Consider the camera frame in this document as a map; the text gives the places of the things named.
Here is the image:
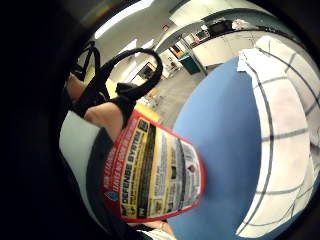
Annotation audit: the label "red labelled spray can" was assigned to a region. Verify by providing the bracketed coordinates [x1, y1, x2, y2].
[100, 109, 207, 224]

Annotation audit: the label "green bin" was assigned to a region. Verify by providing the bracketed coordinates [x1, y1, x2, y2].
[178, 53, 203, 75]

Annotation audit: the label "long ceiling light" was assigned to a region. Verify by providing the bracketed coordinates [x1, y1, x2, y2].
[93, 0, 156, 40]

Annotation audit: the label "white microwave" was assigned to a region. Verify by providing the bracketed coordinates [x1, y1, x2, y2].
[194, 29, 211, 43]

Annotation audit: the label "white counter cabinets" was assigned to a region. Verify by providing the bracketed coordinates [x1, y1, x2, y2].
[192, 30, 265, 68]

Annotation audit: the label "black appliance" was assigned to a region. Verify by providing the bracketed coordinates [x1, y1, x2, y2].
[208, 19, 235, 36]

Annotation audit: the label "white crumpled bag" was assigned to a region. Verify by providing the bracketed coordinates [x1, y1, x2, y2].
[232, 18, 250, 31]

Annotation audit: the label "white checked cloth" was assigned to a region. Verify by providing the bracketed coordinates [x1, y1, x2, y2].
[234, 34, 320, 240]

